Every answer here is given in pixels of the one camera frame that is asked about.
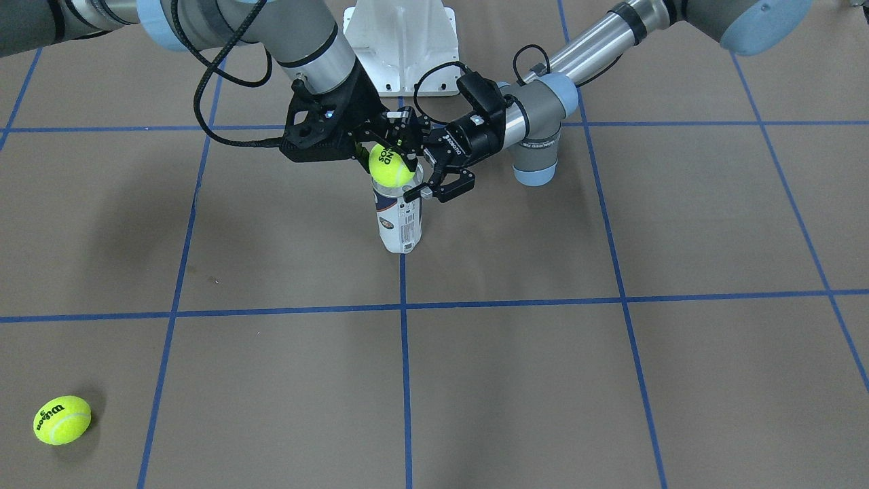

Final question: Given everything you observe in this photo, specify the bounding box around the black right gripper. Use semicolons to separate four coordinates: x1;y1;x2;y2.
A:
280;65;425;173

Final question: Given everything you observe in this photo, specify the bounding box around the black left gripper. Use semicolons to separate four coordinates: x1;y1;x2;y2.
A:
404;113;506;203

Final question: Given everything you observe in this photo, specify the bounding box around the yellow Roland Garros tennis ball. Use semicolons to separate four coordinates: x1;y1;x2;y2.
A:
367;143;415;188

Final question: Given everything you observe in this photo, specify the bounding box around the white tennis ball can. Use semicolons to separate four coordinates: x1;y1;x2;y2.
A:
372;166;424;254

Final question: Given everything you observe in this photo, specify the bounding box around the yellow Wilson tennis ball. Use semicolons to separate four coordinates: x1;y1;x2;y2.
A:
32;395;91;446

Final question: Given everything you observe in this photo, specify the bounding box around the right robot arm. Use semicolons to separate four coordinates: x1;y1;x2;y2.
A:
1;1;422;170

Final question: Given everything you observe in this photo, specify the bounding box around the blue tape line lengthwise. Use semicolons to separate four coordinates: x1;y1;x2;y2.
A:
398;96;414;489

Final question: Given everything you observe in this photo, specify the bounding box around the blue tape line crosswise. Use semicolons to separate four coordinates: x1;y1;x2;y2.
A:
1;288;868;324

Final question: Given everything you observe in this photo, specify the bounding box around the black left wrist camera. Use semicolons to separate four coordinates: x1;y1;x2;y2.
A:
457;71;508;124

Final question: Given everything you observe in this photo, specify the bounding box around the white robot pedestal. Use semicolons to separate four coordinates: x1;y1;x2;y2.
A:
344;1;460;97

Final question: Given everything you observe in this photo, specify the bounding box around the black camera cable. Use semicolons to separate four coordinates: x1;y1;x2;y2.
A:
170;0;286;149

